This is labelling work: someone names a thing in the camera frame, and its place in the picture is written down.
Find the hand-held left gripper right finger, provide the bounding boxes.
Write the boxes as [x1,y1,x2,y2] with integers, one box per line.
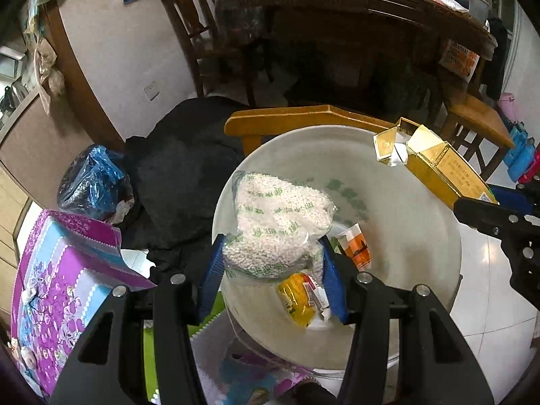
[318,236,495,405]

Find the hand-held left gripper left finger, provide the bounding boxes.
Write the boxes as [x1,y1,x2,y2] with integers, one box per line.
[48,236,231,405]

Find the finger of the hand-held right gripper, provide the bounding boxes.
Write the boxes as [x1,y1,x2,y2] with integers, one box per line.
[484,184,540,216]
[453,197,540,238]

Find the orange white snack packet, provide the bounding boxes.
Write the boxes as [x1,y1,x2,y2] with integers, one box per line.
[335,223,373,272]

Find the yellow orange snack packet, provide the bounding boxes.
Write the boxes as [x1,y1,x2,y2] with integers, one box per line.
[276,272,332,330]

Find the gold carton box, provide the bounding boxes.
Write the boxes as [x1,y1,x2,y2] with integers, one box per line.
[373,117,501,208]

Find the clear bag of white pellets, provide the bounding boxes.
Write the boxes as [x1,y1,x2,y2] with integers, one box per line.
[221,170,339,281]

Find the white basin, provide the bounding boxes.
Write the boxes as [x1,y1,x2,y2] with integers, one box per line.
[212,124,464,373]

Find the brown wooden stool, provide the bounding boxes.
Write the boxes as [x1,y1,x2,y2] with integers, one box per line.
[440,92,518,182]

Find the orange printed carton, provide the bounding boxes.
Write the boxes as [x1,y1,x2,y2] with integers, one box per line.
[438,37,482,83]

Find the blue plastic bag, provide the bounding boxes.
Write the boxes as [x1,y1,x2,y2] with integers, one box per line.
[56,144,136,222]

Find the purple blue floral tablecloth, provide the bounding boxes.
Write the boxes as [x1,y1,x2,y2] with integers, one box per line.
[10,209,323,405]

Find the clear plastic cup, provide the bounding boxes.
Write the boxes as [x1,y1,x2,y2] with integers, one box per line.
[467,0,490,24]

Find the dark wooden chair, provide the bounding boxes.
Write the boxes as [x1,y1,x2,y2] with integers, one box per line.
[158,0,259,109]

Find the beige hanging bags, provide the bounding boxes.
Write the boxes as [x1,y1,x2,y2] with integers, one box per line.
[33,35,66,115]

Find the dark wooden table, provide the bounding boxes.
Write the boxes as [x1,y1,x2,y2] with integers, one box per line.
[208,0,499,111]

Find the steel kettle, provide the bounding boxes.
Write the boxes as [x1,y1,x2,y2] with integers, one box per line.
[0,82,27,115]

